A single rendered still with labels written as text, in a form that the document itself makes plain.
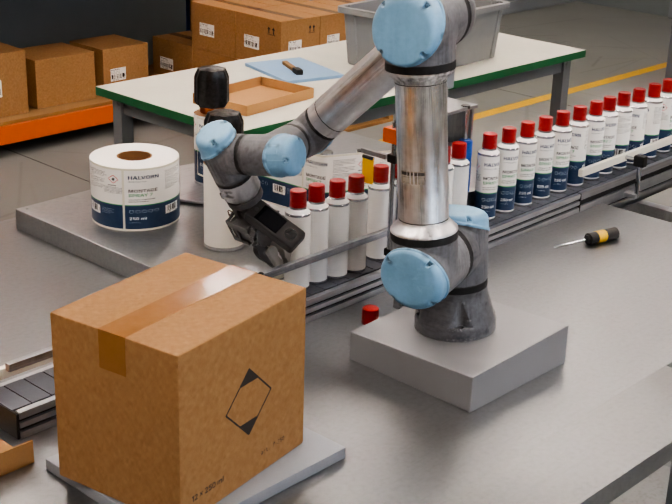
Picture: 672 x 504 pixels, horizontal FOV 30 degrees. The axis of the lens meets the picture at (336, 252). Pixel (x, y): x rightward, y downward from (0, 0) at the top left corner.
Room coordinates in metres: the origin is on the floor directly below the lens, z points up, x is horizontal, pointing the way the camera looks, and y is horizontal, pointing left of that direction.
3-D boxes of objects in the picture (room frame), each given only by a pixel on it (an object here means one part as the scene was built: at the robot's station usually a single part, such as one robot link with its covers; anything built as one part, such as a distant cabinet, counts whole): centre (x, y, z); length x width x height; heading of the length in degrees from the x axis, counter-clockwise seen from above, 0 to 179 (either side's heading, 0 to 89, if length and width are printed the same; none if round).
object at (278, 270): (2.18, 0.15, 0.95); 1.07 x 0.01 x 0.01; 138
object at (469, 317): (2.13, -0.22, 0.95); 0.15 x 0.15 x 0.10
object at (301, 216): (2.32, 0.08, 0.98); 0.05 x 0.05 x 0.20
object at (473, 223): (2.12, -0.21, 1.06); 0.13 x 0.12 x 0.14; 153
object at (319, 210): (2.36, 0.04, 0.98); 0.05 x 0.05 x 0.20
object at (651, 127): (3.32, -0.85, 0.98); 0.05 x 0.05 x 0.20
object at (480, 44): (4.81, -0.31, 0.91); 0.60 x 0.40 x 0.22; 140
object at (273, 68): (4.55, 0.18, 0.81); 0.32 x 0.24 x 0.01; 32
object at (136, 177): (2.71, 0.46, 0.95); 0.20 x 0.20 x 0.14
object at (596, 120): (3.11, -0.65, 0.98); 0.05 x 0.05 x 0.20
